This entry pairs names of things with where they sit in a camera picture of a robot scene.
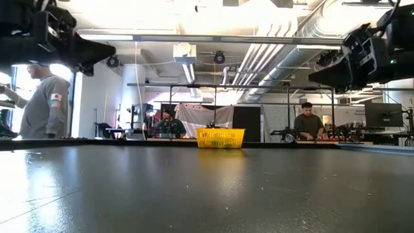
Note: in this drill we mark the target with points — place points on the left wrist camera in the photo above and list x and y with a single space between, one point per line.
59 19

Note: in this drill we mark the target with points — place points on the grey overhead beam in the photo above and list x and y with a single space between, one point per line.
194 39

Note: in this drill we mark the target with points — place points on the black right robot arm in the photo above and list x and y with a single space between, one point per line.
404 68

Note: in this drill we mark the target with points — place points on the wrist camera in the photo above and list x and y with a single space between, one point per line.
399 26
59 19

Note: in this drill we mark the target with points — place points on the black ceiling camera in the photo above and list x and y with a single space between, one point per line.
112 61
219 58

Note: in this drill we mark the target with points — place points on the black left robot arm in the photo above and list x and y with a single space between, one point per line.
13 19

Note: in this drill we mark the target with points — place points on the black table mat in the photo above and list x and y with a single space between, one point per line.
129 194

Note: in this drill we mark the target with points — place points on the black computer monitor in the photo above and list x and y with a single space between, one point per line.
383 115

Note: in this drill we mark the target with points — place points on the black metal rack frame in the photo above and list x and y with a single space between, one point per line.
200 86

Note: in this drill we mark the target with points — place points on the black robot equipment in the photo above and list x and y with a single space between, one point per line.
343 132

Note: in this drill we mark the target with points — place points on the person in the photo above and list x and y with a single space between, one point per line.
309 124
171 126
45 110

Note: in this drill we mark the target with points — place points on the silver air ducts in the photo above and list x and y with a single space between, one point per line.
278 64

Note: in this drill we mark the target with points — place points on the white patterned curtain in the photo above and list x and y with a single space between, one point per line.
275 119

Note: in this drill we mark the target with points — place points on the black curtain panel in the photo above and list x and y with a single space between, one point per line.
247 123

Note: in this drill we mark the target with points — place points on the white hanging cloth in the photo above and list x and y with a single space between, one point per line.
200 118

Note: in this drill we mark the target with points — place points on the yellow plastic basket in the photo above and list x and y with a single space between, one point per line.
220 138

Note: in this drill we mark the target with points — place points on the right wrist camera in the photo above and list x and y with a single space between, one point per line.
399 26

